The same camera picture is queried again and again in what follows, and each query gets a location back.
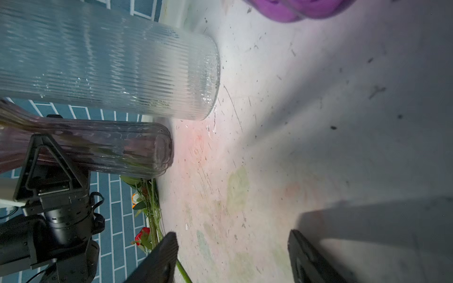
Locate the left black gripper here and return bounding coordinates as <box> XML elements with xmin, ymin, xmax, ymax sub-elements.
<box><xmin>14</xmin><ymin>134</ymin><xmax>105</xmax><ymax>248</ymax></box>

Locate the blue purple gradient vase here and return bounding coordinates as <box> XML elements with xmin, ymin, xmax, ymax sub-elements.
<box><xmin>245</xmin><ymin>0</ymin><xmax>356</xmax><ymax>23</ymax></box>

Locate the orange rose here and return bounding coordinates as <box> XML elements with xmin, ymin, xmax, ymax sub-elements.
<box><xmin>131</xmin><ymin>192</ymin><xmax>142</xmax><ymax>210</ymax></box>

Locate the clear ribbed glass vase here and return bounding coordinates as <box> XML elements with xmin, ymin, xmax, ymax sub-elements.
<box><xmin>1</xmin><ymin>1</ymin><xmax>221</xmax><ymax>120</ymax></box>

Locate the red rose on table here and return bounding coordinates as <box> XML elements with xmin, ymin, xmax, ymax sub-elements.
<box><xmin>133</xmin><ymin>227</ymin><xmax>192</xmax><ymax>283</ymax></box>

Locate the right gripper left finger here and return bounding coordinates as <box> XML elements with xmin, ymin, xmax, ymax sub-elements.
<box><xmin>125</xmin><ymin>232</ymin><xmax>179</xmax><ymax>283</ymax></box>

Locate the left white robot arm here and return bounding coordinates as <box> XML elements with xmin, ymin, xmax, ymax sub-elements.
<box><xmin>1</xmin><ymin>134</ymin><xmax>105</xmax><ymax>283</ymax></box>

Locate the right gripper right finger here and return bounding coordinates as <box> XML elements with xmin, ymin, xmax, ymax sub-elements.
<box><xmin>287</xmin><ymin>229</ymin><xmax>347</xmax><ymax>283</ymax></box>

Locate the dark purple ribbed vase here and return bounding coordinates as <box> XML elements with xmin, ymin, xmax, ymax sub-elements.
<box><xmin>1</xmin><ymin>100</ymin><xmax>173</xmax><ymax>178</ymax></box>

